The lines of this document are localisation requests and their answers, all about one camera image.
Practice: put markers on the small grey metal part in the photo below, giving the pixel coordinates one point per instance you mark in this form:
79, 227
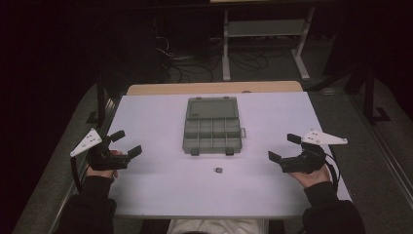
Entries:
218, 170

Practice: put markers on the wooden table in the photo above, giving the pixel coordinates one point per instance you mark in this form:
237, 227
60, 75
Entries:
214, 87

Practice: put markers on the person's white clothing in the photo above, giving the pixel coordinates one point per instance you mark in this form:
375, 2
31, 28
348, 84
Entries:
217, 226

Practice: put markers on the grey plastic organizer box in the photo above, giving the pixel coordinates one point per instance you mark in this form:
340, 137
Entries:
211, 126

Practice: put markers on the white metal desk frame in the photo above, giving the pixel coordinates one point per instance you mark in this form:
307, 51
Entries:
266, 29

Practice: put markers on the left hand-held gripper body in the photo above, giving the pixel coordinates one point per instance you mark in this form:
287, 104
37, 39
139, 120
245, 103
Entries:
104, 159

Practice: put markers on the black metal stand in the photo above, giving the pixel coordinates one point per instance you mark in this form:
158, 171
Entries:
370, 97

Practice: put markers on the person's right hand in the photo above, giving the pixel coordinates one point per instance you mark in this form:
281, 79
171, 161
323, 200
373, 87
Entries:
311, 178

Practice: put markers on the person's left hand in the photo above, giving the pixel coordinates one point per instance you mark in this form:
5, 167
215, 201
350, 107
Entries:
104, 172

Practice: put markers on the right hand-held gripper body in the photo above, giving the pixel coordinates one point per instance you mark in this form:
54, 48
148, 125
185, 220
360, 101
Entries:
307, 161

